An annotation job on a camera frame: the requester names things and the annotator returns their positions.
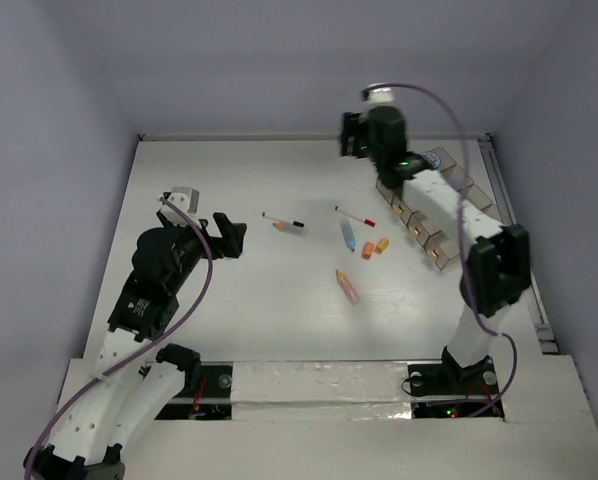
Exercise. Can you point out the clear pencil shaped eraser case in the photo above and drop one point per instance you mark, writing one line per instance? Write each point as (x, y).
(290, 229)

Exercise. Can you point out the black capped white marker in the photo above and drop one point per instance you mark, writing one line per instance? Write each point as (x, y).
(282, 219)

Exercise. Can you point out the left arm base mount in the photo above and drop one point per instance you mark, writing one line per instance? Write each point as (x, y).
(206, 391)

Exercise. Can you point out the blue pencil shaped highlighter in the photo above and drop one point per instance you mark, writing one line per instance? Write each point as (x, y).
(348, 234)

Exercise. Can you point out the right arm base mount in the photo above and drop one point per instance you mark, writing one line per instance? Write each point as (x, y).
(444, 390)

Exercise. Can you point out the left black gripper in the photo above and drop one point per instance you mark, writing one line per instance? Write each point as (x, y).
(231, 234)

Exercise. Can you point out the red capped white marker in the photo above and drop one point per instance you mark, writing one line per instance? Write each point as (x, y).
(355, 217)

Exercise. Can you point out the pink pencil shaped highlighter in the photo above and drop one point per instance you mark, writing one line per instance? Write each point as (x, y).
(347, 287)

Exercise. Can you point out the yellow eraser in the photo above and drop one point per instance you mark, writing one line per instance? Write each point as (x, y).
(382, 245)

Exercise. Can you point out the orange eraser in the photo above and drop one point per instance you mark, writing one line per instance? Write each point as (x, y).
(368, 250)

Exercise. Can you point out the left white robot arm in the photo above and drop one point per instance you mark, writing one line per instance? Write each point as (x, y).
(137, 370)

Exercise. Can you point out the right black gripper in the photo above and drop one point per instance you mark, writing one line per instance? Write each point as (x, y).
(351, 125)

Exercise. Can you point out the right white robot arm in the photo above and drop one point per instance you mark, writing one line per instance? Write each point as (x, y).
(495, 258)

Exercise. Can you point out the clear tiered organizer box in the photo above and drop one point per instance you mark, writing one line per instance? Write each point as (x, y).
(429, 209)

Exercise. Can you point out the blue lidded jar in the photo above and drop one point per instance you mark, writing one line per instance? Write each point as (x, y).
(434, 159)

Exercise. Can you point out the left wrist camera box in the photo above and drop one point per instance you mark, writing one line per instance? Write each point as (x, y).
(179, 199)

